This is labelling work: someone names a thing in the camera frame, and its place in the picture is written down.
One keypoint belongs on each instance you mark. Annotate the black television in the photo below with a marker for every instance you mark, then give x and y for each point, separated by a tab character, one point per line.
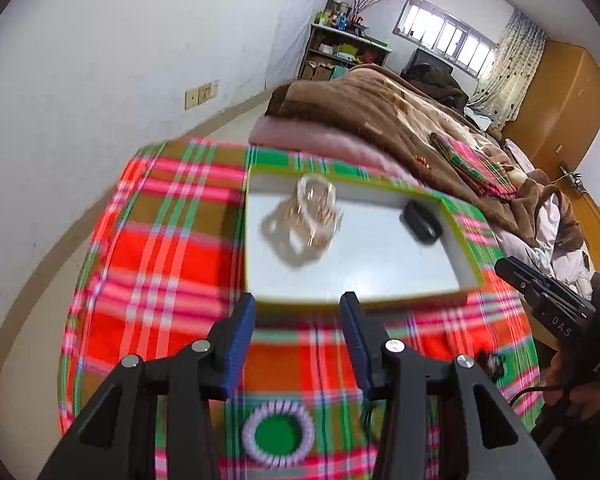
422	60

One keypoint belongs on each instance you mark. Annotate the wooden wardrobe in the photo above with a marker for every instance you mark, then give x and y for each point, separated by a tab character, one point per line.
560	105

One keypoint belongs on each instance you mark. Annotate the dark coat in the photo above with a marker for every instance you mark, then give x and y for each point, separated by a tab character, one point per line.
440	87

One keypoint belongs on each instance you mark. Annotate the wooden shelf unit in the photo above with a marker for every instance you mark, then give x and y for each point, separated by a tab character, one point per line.
330	47

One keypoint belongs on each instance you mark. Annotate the pink quilt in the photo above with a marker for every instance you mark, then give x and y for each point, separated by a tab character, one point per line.
300	137

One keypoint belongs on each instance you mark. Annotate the wall socket panel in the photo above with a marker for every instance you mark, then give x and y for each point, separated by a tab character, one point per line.
202	94

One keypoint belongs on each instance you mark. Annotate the brown plush blanket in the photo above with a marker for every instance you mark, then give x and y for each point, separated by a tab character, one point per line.
380	105

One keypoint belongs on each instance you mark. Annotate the patterned curtain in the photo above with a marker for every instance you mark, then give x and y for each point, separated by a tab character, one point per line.
510	70

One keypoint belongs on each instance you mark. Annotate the person's right hand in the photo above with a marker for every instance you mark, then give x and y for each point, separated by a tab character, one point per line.
580	400

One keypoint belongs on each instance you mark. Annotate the black wristband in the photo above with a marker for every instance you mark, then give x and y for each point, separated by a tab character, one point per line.
420	232

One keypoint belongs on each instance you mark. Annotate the row of bottles and jars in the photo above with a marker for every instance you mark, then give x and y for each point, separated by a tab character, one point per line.
337	17

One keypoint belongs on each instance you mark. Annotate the white bedding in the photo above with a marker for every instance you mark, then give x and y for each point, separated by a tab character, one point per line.
550	230

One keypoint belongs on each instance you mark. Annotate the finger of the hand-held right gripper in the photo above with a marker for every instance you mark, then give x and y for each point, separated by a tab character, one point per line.
540	277
512	275

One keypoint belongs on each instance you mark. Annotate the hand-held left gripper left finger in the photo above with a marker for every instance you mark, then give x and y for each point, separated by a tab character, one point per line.
242	340

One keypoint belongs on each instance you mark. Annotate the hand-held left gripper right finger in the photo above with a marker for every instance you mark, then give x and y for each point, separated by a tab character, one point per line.
352	340

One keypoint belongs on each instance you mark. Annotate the red bead ornament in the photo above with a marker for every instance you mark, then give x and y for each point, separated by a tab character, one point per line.
421	161

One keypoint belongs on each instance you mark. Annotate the wooden bedside cabinet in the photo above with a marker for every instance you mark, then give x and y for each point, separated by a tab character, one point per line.
587	220

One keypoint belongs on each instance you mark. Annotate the white tray with green rim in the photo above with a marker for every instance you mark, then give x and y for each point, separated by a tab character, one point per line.
360	260

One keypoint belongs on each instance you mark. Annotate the barred window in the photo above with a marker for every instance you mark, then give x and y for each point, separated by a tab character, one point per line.
445	35

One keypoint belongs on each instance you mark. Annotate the folded plaid cloth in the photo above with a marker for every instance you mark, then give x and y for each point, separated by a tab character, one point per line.
475	165

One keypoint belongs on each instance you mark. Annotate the red green plaid cloth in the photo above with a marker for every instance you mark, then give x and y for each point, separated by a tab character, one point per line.
170	270

